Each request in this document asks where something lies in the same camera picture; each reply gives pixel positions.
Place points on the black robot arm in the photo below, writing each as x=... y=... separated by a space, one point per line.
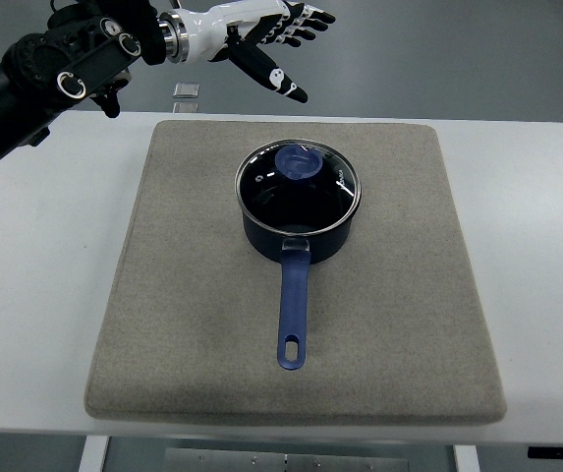
x=85 y=52

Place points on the clear floor plate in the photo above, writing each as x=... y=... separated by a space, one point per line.
x=186 y=90
x=185 y=107

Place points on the grey metal base plate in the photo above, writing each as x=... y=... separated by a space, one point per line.
x=189 y=459

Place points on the white table leg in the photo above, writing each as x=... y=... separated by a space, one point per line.
x=466 y=458
x=94 y=454

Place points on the clear floor plate near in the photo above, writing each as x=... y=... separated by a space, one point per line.
x=185 y=107

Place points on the white left table leg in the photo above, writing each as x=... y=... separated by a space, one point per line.
x=94 y=454

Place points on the black table control panel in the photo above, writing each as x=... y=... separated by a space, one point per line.
x=545 y=452

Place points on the beige fabric mat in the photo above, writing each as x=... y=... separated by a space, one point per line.
x=201 y=328

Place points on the glass pot lid blue knob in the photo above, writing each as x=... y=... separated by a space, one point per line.
x=298 y=186

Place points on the clear floor plate far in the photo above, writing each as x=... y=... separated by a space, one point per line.
x=186 y=90

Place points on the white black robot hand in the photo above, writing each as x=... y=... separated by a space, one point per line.
x=235 y=31

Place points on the dark blue saucepan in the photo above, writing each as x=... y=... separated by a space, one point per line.
x=295 y=241

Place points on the white right table leg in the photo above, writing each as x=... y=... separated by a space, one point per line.
x=466 y=458

